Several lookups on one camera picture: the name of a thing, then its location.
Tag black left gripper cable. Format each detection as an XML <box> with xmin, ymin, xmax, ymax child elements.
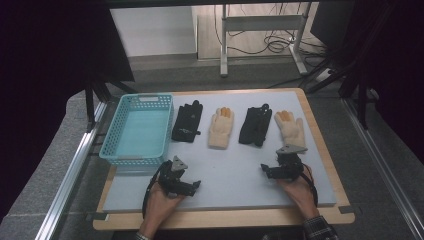
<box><xmin>141</xmin><ymin>161</ymin><xmax>173</xmax><ymax>219</ymax></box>

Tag dark curtain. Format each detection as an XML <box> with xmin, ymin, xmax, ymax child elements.
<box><xmin>0</xmin><ymin>0</ymin><xmax>136</xmax><ymax>221</ymax></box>
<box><xmin>309</xmin><ymin>0</ymin><xmax>424</xmax><ymax>164</ymax></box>

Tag white metal desk frame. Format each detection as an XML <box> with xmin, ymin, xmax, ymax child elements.
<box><xmin>219</xmin><ymin>2</ymin><xmax>310</xmax><ymax>78</ymax></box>

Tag teal plastic basket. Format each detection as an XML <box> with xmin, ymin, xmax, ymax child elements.
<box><xmin>98</xmin><ymin>93</ymin><xmax>175</xmax><ymax>168</ymax></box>

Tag aluminium rail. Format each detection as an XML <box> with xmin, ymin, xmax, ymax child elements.
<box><xmin>34</xmin><ymin>100</ymin><xmax>108</xmax><ymax>240</ymax></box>
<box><xmin>340</xmin><ymin>98</ymin><xmax>424</xmax><ymax>240</ymax></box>

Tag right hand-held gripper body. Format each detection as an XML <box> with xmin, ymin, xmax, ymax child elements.
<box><xmin>275</xmin><ymin>144</ymin><xmax>308</xmax><ymax>182</ymax></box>

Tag white panel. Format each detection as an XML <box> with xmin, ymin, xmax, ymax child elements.
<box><xmin>109</xmin><ymin>5</ymin><xmax>198</xmax><ymax>58</ymax></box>

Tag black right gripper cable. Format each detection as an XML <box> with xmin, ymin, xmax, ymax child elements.
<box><xmin>299</xmin><ymin>164</ymin><xmax>319</xmax><ymax>207</ymax></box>

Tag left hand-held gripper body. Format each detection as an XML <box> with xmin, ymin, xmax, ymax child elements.
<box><xmin>156</xmin><ymin>155</ymin><xmax>190</xmax><ymax>198</ymax></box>

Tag person's right hand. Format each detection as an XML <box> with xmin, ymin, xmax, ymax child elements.
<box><xmin>276</xmin><ymin>165</ymin><xmax>320</xmax><ymax>220</ymax></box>

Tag white power strip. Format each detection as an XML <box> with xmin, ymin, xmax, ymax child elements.
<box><xmin>314</xmin><ymin>67</ymin><xmax>334</xmax><ymax>83</ymax></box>

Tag tangle of black floor cables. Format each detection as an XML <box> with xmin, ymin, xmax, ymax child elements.
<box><xmin>213</xmin><ymin>2</ymin><xmax>329</xmax><ymax>68</ymax></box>

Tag black glove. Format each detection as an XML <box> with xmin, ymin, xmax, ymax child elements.
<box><xmin>171</xmin><ymin>99</ymin><xmax>204</xmax><ymax>144</ymax></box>
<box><xmin>238</xmin><ymin>103</ymin><xmax>273</xmax><ymax>148</ymax></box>

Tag cream knitted glove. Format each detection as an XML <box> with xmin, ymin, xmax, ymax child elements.
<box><xmin>208</xmin><ymin>106</ymin><xmax>235</xmax><ymax>150</ymax></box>
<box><xmin>273</xmin><ymin>109</ymin><xmax>307</xmax><ymax>150</ymax></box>

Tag person's left hand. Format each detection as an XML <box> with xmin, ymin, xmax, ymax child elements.
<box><xmin>142</xmin><ymin>184</ymin><xmax>186</xmax><ymax>233</ymax></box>

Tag black stand legs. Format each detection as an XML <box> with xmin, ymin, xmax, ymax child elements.
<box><xmin>83</xmin><ymin>74</ymin><xmax>138</xmax><ymax>132</ymax></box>
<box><xmin>298</xmin><ymin>39</ymin><xmax>379</xmax><ymax>131</ymax></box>

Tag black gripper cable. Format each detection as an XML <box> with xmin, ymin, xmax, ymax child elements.
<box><xmin>299</xmin><ymin>164</ymin><xmax>319</xmax><ymax>207</ymax></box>
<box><xmin>141</xmin><ymin>161</ymin><xmax>173</xmax><ymax>219</ymax></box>

